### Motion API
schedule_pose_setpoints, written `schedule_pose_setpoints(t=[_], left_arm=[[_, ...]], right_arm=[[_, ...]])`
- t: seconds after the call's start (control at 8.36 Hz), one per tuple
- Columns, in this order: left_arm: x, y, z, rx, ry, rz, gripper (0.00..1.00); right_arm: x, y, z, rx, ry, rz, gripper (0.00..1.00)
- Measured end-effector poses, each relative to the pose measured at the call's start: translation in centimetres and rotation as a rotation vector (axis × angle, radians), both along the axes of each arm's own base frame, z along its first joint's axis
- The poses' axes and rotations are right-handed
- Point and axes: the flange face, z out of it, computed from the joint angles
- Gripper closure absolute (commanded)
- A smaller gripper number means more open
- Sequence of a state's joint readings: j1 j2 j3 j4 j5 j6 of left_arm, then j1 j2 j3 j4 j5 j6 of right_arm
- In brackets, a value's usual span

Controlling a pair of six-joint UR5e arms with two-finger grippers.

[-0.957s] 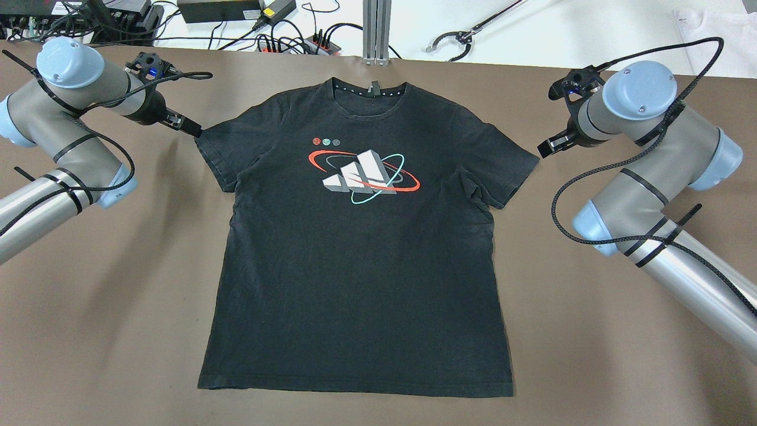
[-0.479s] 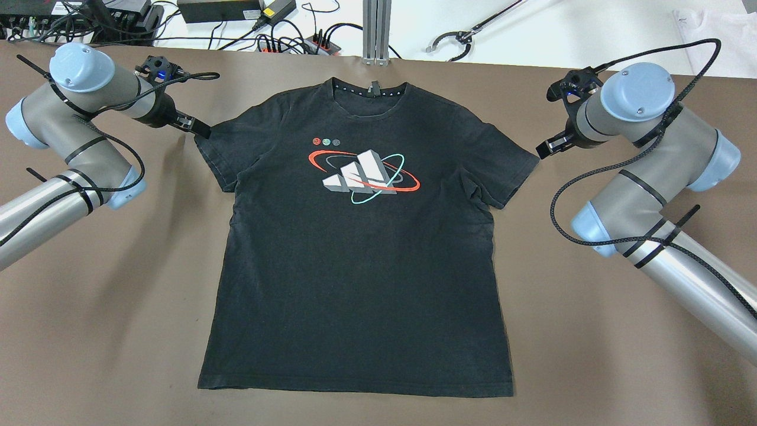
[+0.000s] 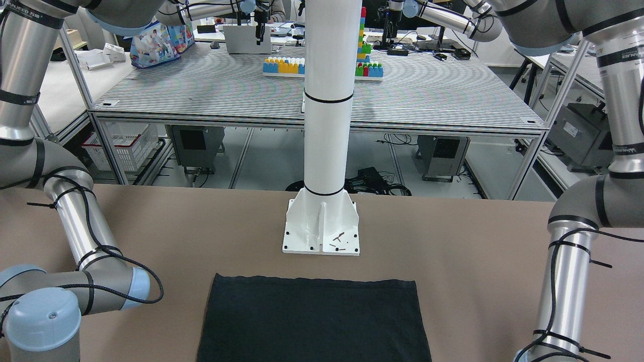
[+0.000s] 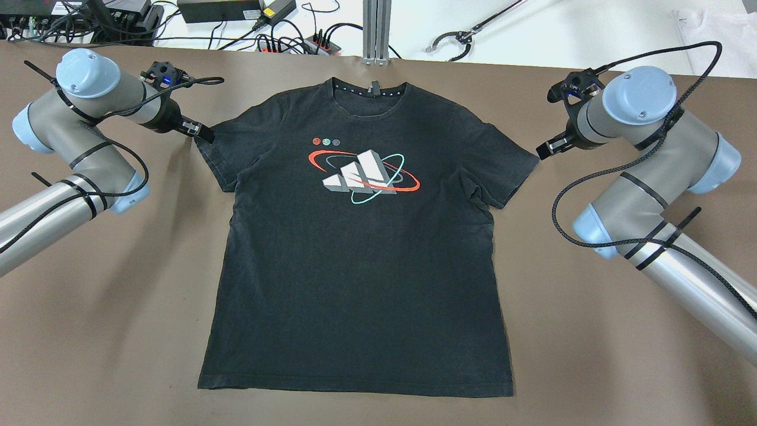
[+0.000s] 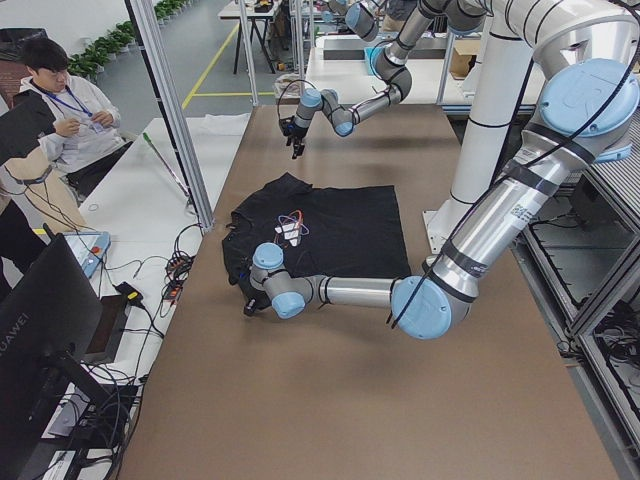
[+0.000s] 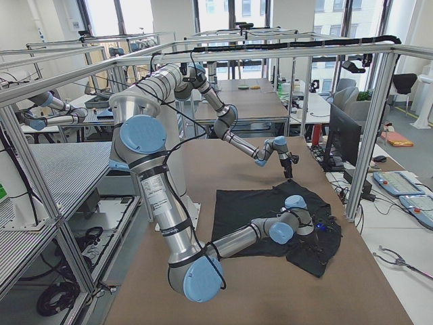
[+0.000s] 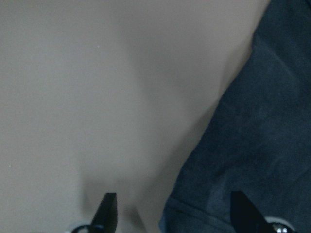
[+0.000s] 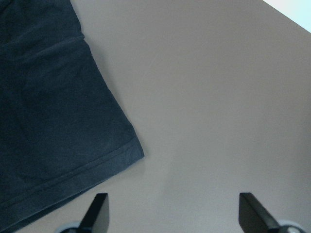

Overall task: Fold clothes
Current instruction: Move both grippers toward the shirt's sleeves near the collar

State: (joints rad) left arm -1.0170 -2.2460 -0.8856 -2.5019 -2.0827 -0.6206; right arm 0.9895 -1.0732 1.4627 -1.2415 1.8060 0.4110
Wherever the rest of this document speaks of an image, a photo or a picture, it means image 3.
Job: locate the black graphic t-shirt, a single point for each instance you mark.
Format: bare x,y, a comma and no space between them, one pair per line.
300,319

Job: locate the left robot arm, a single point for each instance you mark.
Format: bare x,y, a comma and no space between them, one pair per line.
612,200

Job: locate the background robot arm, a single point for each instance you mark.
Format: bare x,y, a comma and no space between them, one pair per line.
482,27

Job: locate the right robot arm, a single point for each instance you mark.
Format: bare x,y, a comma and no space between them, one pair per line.
42,312

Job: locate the striped metal table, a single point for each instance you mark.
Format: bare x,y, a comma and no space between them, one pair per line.
418,95

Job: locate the colourful building blocks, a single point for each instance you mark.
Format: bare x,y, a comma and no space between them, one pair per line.
364,69

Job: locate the white plastic basket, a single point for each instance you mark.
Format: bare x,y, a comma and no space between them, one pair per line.
132,141

